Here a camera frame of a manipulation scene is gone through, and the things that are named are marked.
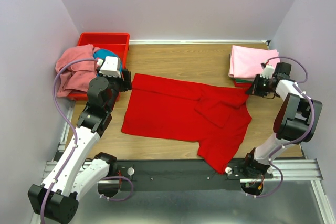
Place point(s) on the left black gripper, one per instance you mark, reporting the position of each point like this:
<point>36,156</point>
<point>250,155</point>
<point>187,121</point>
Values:
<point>126,79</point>

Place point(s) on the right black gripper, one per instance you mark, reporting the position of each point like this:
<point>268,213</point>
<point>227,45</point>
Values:
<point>258,85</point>

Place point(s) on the red t shirt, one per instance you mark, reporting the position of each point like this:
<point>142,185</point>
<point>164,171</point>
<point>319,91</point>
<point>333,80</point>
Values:
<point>215,117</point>

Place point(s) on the dusty pink t shirt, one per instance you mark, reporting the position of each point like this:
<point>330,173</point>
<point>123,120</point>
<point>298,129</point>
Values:
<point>76,77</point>

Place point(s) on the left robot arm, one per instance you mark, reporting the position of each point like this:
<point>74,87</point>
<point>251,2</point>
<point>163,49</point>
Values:
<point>57,197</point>

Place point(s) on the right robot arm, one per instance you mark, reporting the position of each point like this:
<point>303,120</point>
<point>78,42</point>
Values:
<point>295,122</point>

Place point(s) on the folded red shirt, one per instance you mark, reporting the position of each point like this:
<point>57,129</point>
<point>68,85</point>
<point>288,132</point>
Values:
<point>242,84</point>

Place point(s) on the folded green shirt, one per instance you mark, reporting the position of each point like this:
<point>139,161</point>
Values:
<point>244,80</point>

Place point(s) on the folded light pink shirt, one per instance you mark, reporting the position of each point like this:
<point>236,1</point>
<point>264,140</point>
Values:
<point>246,62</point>

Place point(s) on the blue t shirt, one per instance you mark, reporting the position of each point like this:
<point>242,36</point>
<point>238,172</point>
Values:
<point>102,53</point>

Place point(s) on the red plastic bin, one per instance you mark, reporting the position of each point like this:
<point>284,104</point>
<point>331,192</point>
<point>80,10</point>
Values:
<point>117,43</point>

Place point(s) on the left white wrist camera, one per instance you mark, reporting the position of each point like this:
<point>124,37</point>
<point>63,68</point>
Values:
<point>110,66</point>

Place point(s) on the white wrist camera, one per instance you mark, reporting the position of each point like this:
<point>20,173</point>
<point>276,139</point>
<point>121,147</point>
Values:
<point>267,70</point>
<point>110,66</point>

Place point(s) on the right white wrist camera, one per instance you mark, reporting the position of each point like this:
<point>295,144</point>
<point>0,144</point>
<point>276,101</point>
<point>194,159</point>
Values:
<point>267,70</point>

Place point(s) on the aluminium frame rail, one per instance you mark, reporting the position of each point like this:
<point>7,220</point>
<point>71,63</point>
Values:
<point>282,170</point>

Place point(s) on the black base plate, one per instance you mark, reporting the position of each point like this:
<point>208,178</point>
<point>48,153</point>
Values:
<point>176,175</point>

